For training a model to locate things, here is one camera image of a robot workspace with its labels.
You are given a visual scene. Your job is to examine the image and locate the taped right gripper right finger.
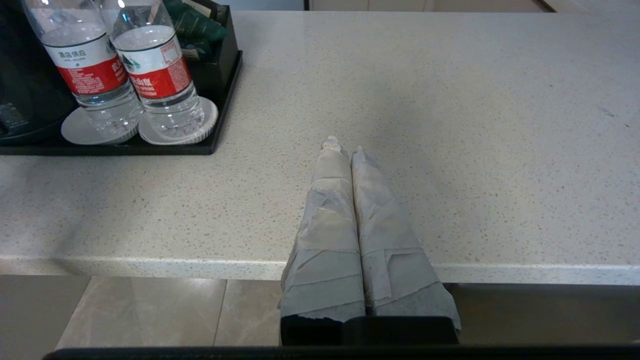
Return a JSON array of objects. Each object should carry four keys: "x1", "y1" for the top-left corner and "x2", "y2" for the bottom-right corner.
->
[{"x1": 351, "y1": 146, "x2": 461, "y2": 331}]

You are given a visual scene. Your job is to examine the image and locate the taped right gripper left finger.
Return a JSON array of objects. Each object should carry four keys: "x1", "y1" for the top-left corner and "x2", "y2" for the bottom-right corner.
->
[{"x1": 279, "y1": 136, "x2": 366, "y2": 322}]

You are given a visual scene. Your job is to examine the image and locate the clear red-label water bottle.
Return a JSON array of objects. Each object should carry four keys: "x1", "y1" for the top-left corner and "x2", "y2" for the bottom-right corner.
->
[
  {"x1": 21, "y1": 0, "x2": 144, "y2": 137},
  {"x1": 100, "y1": 0, "x2": 206, "y2": 139}
]

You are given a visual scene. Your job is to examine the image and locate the black electric kettle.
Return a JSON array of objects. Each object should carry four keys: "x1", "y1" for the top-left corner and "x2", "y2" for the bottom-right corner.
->
[{"x1": 0, "y1": 0, "x2": 81, "y2": 147}]

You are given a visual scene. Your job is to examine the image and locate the black box of sachets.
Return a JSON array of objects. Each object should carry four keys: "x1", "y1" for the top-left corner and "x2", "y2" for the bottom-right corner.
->
[{"x1": 165, "y1": 0, "x2": 240, "y2": 93}]

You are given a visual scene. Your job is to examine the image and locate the dark green tea bag packets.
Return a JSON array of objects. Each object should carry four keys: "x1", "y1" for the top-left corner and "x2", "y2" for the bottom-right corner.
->
[{"x1": 162, "y1": 0, "x2": 230, "y2": 63}]

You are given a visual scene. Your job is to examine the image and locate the black rectangular serving tray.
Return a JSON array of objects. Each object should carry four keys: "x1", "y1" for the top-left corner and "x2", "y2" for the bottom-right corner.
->
[{"x1": 0, "y1": 50, "x2": 244, "y2": 156}]

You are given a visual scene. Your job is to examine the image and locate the white ceramic saucer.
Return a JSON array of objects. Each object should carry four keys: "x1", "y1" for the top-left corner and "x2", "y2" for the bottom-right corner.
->
[
  {"x1": 138, "y1": 96, "x2": 219, "y2": 146},
  {"x1": 61, "y1": 106, "x2": 141, "y2": 146}
]

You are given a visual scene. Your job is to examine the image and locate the silver grey refrigerator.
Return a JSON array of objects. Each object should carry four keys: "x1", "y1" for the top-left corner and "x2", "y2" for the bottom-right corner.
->
[{"x1": 220, "y1": 0, "x2": 307, "y2": 12}]

